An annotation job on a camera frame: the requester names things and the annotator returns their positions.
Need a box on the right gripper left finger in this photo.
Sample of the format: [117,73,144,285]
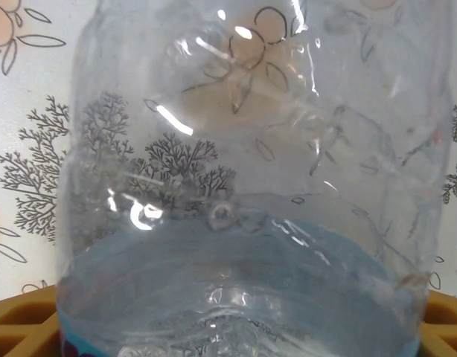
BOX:
[0,288,62,357]

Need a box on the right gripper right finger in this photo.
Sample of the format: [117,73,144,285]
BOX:
[418,289,457,357]

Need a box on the clear bottle blue purple label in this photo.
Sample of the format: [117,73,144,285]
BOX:
[53,0,455,357]

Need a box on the floral fern print tablecloth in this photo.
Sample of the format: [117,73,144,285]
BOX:
[0,0,457,357]

